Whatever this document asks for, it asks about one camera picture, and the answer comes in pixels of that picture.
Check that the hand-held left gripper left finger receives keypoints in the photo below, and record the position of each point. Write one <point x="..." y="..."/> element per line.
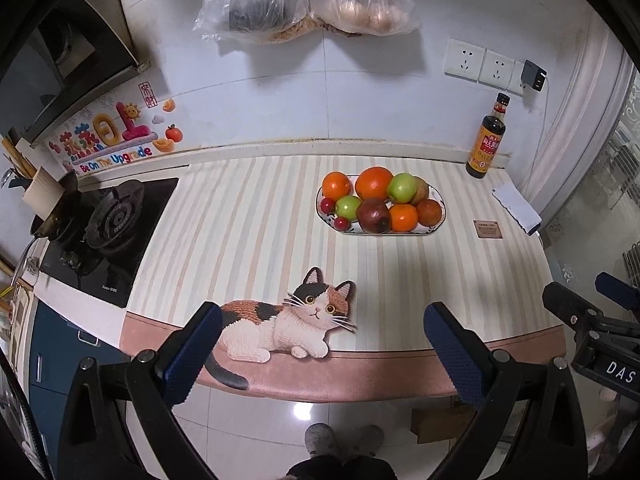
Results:
<point x="192" y="355"/>

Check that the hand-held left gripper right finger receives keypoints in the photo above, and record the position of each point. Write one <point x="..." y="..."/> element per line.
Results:
<point x="452" y="355"/>

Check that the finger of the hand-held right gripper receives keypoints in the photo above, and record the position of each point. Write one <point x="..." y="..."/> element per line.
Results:
<point x="565" y="302"/>
<point x="617" y="287"/>

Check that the oval leaf-patterned plate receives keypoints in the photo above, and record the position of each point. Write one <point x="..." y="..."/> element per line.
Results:
<point x="422" y="232"/>

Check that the dark reddish orange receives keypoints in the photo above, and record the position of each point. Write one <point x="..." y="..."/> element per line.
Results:
<point x="430" y="211"/>

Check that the small orange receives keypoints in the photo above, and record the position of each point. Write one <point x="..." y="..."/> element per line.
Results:
<point x="403" y="216"/>

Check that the brown-green kiwi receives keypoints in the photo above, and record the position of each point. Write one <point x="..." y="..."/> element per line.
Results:
<point x="424" y="190"/>

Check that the large green apple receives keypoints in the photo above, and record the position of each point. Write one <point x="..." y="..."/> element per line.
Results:
<point x="402" y="187"/>

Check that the small green apple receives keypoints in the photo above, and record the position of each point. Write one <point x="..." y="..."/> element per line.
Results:
<point x="348" y="206"/>

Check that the large orange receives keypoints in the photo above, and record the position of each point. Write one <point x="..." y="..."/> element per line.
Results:
<point x="374" y="182"/>
<point x="336" y="185"/>

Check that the brown cardboard box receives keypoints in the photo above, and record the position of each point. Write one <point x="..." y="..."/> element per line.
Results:
<point x="435" y="425"/>

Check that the brown square card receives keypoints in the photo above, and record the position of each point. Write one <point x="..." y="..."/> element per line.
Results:
<point x="487" y="229"/>

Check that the white folded paper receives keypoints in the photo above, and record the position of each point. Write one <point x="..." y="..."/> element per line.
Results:
<point x="517" y="205"/>

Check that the frosted glass door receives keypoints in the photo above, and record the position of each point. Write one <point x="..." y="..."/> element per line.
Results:
<point x="615" y="170"/>

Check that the blue cabinet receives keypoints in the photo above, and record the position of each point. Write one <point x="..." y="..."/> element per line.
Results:
<point x="55" y="350"/>

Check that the striped cat-print table mat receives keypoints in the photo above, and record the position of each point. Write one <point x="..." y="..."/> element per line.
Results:
<point x="240" y="220"/>

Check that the black gas stove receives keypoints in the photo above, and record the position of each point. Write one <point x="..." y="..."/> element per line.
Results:
<point x="115" y="220"/>

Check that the red-brown apple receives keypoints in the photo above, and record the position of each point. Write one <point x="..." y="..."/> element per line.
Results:
<point x="374" y="216"/>

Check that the person's dark trouser legs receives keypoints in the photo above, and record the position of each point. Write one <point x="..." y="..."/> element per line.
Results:
<point x="340" y="469"/>

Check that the dark soy sauce bottle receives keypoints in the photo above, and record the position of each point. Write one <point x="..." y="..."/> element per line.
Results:
<point x="484" y="150"/>

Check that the dark metal wok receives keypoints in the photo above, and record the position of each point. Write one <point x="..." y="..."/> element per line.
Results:
<point x="67" y="217"/>

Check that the beige wooden utensil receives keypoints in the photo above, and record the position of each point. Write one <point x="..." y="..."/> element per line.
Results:
<point x="42" y="190"/>

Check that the black plug-in charger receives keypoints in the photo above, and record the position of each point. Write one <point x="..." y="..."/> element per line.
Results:
<point x="533" y="76"/>

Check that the black range hood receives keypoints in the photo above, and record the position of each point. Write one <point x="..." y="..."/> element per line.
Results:
<point x="60" y="60"/>

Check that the clear plastic bag dark contents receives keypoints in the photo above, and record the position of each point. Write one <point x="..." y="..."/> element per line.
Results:
<point x="250" y="10"/>

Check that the colourful wall sticker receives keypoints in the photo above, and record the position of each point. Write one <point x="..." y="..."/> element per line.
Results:
<point x="105" y="135"/>

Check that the white wall socket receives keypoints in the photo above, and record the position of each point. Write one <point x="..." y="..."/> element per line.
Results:
<point x="496" y="67"/>
<point x="464" y="59"/>

